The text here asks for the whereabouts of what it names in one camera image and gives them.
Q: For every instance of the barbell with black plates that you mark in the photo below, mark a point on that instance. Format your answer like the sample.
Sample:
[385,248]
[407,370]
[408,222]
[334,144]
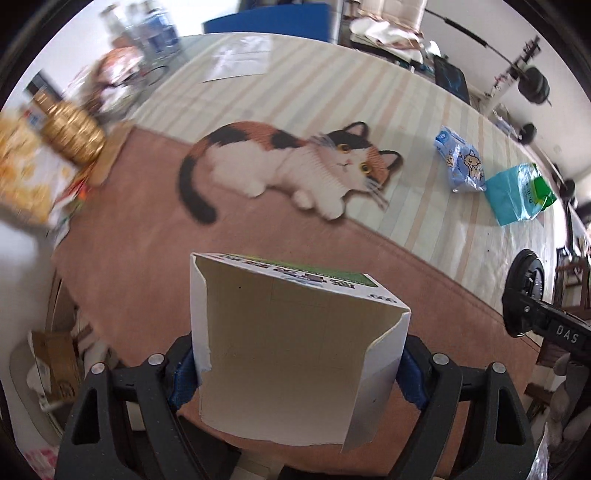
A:
[533,85]

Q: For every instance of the teal green plastic bag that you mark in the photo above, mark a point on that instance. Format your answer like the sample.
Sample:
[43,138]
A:
[517,194]

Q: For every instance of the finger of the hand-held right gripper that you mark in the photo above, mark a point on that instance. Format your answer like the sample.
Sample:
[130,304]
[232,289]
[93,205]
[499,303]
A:
[531,314]

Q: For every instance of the gold grenade-shaped bottle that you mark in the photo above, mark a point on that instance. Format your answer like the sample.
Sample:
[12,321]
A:
[74,134]

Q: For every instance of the curl bar with plate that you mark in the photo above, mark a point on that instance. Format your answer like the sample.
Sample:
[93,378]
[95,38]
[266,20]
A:
[526,131]

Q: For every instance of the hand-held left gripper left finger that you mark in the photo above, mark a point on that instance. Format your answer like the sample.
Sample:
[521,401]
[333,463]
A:
[182,383]

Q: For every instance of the cat print table mat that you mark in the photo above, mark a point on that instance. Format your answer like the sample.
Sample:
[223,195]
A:
[138,258]

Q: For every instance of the small red packet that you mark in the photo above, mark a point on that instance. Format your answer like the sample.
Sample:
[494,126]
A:
[74,196]

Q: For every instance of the clear glass bottle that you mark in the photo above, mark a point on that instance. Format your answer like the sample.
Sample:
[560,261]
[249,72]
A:
[114,21]

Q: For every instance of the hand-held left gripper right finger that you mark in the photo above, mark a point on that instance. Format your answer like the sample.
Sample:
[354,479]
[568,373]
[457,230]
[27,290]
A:
[411,387]

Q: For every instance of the yellow snack bag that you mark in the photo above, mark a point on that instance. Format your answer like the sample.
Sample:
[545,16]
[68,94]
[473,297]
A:
[27,175]

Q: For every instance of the white carton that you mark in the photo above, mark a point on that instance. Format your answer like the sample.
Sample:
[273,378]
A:
[286,360]

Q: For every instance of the beige cloth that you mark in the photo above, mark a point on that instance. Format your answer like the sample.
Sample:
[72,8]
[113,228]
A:
[388,34]

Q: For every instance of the blue tissue pack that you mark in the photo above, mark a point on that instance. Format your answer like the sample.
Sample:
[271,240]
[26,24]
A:
[459,159]

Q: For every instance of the clear plastic bag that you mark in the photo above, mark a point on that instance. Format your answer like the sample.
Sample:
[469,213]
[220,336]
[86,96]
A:
[238,57]

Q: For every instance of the person's right hand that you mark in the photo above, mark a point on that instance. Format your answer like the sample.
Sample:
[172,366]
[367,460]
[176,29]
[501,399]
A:
[569,378]

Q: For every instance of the pink cloth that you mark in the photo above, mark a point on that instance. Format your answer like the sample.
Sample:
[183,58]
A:
[41,464]

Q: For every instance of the cardboard box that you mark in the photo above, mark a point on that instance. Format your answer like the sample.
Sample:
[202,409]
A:
[57,364]

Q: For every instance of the red white snack packet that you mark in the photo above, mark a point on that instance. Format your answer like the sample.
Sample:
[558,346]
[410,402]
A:
[120,69]

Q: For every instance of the dark wooden chair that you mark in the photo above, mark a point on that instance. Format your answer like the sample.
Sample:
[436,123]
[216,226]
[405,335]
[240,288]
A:
[572,272]

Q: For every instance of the black weight bench pad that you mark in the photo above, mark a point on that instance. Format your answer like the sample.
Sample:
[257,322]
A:
[450,78]

